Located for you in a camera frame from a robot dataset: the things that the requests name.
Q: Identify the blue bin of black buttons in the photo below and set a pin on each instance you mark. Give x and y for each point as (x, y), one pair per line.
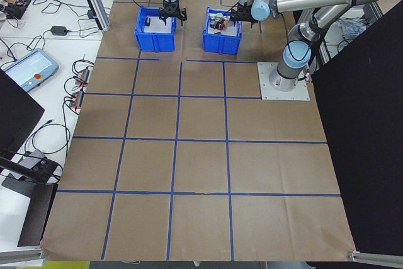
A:
(154, 42)

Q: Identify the blue bin of colourful buttons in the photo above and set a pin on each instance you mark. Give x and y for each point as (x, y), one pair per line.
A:
(220, 45)

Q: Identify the yellow mushroom push button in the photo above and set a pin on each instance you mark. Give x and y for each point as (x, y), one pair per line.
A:
(226, 20)

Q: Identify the red mushroom push button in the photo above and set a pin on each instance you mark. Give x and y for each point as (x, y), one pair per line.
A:
(224, 25)

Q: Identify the black and silver push button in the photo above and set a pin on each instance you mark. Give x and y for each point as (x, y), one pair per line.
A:
(147, 24)
(147, 19)

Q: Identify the green button with green block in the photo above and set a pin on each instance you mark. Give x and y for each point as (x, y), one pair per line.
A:
(218, 15)

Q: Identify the black button with yellow block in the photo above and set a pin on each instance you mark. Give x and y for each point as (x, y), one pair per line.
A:
(217, 31)

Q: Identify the grey box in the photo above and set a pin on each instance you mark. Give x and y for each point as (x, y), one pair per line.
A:
(33, 157)

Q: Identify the white foam bin liner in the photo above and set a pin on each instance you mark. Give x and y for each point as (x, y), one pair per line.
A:
(157, 28)
(231, 31)

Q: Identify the black power adapter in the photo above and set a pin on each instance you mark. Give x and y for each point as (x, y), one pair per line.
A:
(90, 14)
(59, 31)

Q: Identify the small brown driver board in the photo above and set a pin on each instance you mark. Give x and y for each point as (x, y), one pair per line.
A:
(82, 75)
(77, 100)

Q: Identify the grey blue teach pendant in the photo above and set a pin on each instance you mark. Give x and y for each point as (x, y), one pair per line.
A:
(31, 67)

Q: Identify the black cover cloth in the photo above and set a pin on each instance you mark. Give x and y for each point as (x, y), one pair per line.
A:
(362, 124)

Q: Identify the black flat panel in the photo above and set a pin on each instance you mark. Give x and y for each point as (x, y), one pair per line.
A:
(15, 114)

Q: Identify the black mat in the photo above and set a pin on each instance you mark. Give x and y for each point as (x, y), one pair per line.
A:
(34, 218)

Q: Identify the aluminium profile bar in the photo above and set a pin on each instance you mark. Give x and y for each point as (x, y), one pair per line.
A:
(22, 254)
(374, 256)

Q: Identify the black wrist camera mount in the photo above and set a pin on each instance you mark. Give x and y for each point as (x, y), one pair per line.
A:
(243, 17)
(172, 14)

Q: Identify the white square base plate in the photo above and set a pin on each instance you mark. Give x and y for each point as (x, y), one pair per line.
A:
(267, 92)

